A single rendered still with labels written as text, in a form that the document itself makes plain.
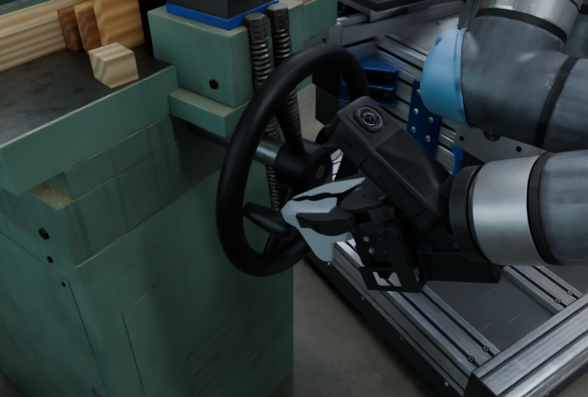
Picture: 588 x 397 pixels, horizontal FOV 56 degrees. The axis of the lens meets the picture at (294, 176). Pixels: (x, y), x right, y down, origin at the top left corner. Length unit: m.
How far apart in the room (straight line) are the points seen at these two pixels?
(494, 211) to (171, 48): 0.45
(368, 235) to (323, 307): 1.11
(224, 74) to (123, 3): 0.17
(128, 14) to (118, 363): 0.48
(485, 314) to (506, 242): 0.96
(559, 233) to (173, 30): 0.48
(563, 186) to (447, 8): 1.05
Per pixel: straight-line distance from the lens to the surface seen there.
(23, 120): 0.63
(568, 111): 0.45
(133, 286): 0.80
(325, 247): 0.51
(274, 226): 0.54
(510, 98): 0.45
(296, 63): 0.57
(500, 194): 0.39
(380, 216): 0.43
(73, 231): 0.69
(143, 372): 0.92
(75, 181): 0.66
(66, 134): 0.63
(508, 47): 0.46
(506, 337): 1.32
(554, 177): 0.38
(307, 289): 1.60
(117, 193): 0.70
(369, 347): 1.49
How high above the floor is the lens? 1.19
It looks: 36 degrees down
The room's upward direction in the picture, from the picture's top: straight up
